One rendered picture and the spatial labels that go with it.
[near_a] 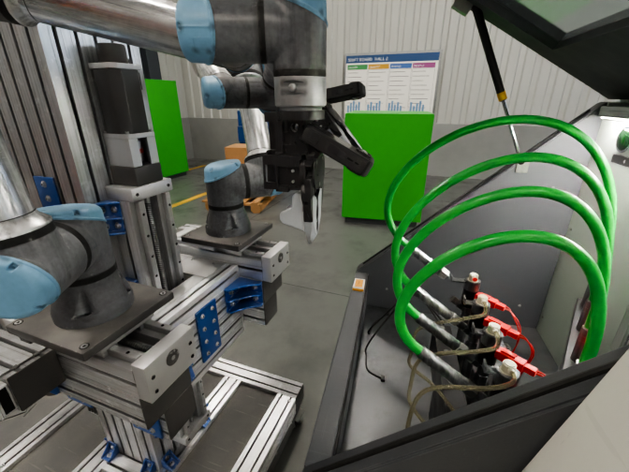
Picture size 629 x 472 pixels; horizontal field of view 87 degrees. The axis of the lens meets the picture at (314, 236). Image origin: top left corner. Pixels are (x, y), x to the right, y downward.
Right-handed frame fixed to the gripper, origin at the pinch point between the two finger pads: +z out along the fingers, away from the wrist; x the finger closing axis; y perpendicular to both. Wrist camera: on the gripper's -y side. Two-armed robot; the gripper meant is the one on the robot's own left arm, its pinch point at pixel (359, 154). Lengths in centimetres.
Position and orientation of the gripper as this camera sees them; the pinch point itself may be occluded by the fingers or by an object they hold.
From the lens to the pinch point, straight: 77.0
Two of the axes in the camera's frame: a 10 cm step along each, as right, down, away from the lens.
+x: -4.2, 1.3, -9.0
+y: -7.2, 5.5, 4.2
